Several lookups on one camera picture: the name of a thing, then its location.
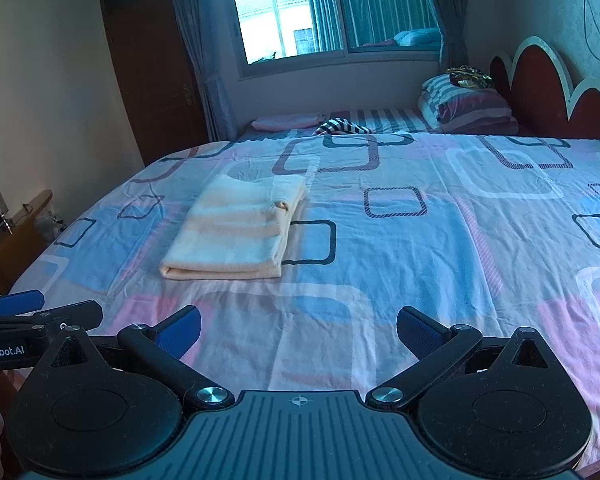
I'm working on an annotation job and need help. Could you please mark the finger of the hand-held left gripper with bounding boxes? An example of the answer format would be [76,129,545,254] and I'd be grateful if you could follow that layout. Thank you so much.
[0,300,104,336]
[0,290,46,317]

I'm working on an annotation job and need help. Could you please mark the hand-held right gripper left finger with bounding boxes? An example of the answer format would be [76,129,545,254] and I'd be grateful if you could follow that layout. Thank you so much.
[47,305,236,413]

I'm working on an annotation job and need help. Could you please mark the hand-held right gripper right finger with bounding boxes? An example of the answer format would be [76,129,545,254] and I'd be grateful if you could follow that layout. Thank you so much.
[366,306,553,409]

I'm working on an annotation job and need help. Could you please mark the cream knit sweater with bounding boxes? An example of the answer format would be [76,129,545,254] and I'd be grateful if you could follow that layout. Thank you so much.
[159,174,308,281]

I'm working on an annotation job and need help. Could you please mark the wooden side cabinet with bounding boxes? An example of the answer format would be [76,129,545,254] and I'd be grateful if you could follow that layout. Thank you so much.
[0,190,54,293]

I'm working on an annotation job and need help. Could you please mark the patterned pink blue bedsheet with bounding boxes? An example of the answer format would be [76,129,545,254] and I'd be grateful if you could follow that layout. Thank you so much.
[7,130,600,471]

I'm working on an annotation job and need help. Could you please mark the striped mattress sheet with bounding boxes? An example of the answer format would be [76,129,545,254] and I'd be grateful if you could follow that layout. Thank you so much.
[237,107,433,141]

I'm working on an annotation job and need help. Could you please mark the black white striped cloth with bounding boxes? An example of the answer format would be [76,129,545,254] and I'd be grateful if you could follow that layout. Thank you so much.
[314,117,373,136]

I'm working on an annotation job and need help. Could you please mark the striped pillow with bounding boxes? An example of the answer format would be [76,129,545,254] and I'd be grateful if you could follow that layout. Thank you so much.
[417,72,519,135]

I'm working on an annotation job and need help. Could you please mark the brown wooden door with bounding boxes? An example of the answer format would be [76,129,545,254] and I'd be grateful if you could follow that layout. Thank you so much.
[98,0,211,166]

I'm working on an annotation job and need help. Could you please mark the gold black cloth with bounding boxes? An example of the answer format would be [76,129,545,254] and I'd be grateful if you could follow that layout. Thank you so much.
[445,66,493,90]

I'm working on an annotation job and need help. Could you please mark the red scalloped headboard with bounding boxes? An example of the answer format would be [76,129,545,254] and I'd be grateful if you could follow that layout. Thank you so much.
[489,36,600,142]

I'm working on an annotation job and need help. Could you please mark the grey window curtain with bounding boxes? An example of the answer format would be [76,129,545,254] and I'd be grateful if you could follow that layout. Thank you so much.
[422,0,473,69]
[162,0,238,143]

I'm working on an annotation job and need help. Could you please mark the glass window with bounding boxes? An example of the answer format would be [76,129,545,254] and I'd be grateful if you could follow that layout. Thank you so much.
[219,0,443,66]

